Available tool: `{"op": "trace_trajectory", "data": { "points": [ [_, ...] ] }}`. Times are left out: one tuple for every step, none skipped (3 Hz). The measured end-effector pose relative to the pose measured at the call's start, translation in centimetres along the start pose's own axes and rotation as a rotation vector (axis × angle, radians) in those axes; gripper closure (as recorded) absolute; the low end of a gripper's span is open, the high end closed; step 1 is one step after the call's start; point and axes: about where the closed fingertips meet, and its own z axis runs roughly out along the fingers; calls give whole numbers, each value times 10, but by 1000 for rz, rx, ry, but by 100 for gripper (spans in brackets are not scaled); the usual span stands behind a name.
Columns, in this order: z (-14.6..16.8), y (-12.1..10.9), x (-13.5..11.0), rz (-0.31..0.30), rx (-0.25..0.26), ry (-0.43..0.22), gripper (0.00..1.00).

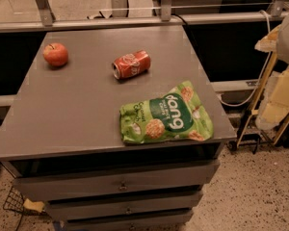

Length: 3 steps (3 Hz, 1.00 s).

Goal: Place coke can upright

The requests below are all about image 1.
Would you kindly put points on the yellow metal cart frame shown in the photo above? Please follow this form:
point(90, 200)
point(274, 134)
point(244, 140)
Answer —
point(248, 130)

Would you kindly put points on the top grey drawer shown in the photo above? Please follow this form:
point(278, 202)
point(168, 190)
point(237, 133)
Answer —
point(118, 180)

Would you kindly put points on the yellow sponge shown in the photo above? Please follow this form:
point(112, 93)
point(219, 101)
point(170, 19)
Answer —
point(37, 206)

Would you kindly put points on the red apple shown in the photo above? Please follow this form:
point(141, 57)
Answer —
point(55, 54)

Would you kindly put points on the grey drawer cabinet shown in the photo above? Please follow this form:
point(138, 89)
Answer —
point(66, 121)

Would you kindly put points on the middle grey drawer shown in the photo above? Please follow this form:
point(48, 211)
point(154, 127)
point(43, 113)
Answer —
point(124, 206)

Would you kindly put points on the black wire basket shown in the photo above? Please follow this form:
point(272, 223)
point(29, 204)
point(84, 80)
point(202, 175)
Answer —
point(14, 202)

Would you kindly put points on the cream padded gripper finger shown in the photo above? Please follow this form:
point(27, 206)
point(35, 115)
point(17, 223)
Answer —
point(275, 105)

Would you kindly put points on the red coke can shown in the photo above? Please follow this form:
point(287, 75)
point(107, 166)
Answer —
point(131, 65)

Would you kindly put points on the green chips bag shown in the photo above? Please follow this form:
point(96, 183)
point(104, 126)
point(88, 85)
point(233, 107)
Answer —
point(178, 115)

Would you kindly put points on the grey metal railing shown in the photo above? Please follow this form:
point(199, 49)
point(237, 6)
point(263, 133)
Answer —
point(59, 15)

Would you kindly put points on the bottom grey drawer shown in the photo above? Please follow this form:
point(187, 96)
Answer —
point(132, 222)

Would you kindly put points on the grey drawer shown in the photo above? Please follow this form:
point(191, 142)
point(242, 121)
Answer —
point(124, 206)
point(118, 180)
point(132, 222)

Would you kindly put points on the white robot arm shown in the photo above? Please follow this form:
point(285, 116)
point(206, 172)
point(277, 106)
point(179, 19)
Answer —
point(277, 41)

